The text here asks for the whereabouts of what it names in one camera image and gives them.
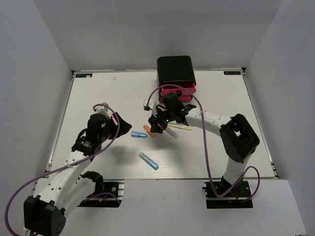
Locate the black drawer cabinet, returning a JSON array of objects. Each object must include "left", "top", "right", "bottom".
[{"left": 157, "top": 56, "right": 196, "bottom": 96}]

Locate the left corner label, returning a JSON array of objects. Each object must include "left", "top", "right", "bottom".
[{"left": 75, "top": 73, "right": 93, "bottom": 78}]

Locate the pink drawer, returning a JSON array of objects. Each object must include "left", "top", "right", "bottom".
[
  {"left": 158, "top": 94, "right": 192, "bottom": 102},
  {"left": 159, "top": 84, "right": 196, "bottom": 96}
]

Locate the corner label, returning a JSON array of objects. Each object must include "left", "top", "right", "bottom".
[
  {"left": 75, "top": 73, "right": 93, "bottom": 78},
  {"left": 223, "top": 71, "right": 241, "bottom": 75}
]

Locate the blue clear lead case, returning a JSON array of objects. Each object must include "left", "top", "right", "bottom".
[{"left": 138, "top": 152, "right": 159, "bottom": 170}]

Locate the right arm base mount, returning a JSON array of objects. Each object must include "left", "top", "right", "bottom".
[{"left": 202, "top": 181, "right": 253, "bottom": 209}]

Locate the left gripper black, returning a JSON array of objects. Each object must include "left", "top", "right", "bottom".
[{"left": 99, "top": 112, "right": 132, "bottom": 142}]

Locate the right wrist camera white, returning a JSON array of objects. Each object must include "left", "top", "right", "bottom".
[{"left": 143, "top": 99, "right": 158, "bottom": 116}]

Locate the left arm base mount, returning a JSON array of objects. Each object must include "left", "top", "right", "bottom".
[{"left": 79, "top": 180, "right": 125, "bottom": 208}]

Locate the right corner label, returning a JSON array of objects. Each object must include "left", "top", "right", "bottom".
[{"left": 223, "top": 71, "right": 241, "bottom": 75}]

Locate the yellow pen refill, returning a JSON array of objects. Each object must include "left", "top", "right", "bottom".
[{"left": 168, "top": 124, "right": 192, "bottom": 131}]

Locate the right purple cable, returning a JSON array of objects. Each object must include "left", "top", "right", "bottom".
[{"left": 149, "top": 86, "right": 261, "bottom": 199}]

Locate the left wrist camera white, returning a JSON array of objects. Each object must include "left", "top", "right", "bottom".
[{"left": 93, "top": 102, "right": 112, "bottom": 118}]

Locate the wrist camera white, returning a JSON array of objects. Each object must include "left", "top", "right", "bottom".
[
  {"left": 143, "top": 99, "right": 158, "bottom": 116},
  {"left": 93, "top": 102, "right": 112, "bottom": 118}
]

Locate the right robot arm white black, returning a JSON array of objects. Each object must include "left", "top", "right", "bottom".
[{"left": 144, "top": 93, "right": 260, "bottom": 196}]

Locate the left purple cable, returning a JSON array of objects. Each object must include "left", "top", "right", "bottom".
[{"left": 5, "top": 104, "right": 123, "bottom": 234}]

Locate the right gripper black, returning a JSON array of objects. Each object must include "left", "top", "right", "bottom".
[{"left": 149, "top": 106, "right": 175, "bottom": 134}]

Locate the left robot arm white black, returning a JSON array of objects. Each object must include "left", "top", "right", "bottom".
[{"left": 23, "top": 112, "right": 132, "bottom": 236}]

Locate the orange clear lead case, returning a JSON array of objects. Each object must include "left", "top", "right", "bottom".
[{"left": 165, "top": 127, "right": 179, "bottom": 139}]

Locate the purple cable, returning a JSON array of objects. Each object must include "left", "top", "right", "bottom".
[
  {"left": 5, "top": 104, "right": 123, "bottom": 234},
  {"left": 149, "top": 86, "right": 261, "bottom": 199}
]

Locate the pink pen refill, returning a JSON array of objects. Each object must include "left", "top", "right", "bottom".
[{"left": 112, "top": 114, "right": 118, "bottom": 126}]

